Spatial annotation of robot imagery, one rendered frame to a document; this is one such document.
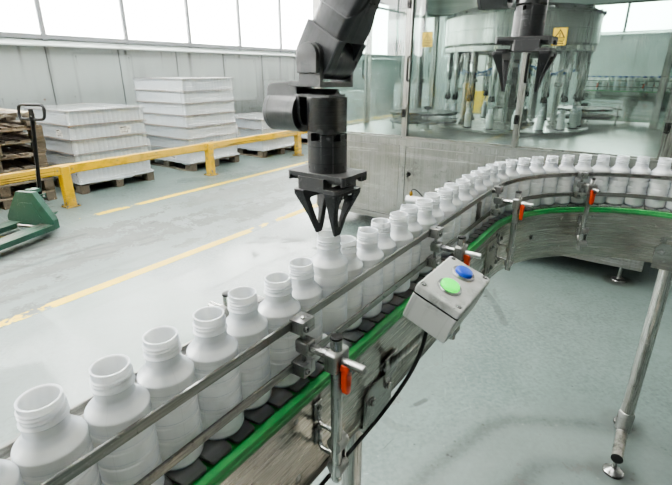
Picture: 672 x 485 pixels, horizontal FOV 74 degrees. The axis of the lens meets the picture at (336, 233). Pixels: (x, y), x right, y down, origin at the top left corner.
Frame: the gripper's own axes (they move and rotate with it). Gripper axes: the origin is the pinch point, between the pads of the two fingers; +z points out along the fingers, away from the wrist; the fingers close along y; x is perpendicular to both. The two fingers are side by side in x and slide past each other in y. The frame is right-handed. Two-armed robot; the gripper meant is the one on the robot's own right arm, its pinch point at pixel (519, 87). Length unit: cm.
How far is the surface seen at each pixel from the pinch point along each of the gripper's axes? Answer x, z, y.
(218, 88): -390, 28, 536
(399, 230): 22.6, 26.6, 13.3
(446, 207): -0.7, 27.5, 12.8
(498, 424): -67, 140, 4
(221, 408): 70, 35, 12
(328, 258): 46, 24, 13
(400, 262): 23.4, 32.9, 12.3
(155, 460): 79, 35, 12
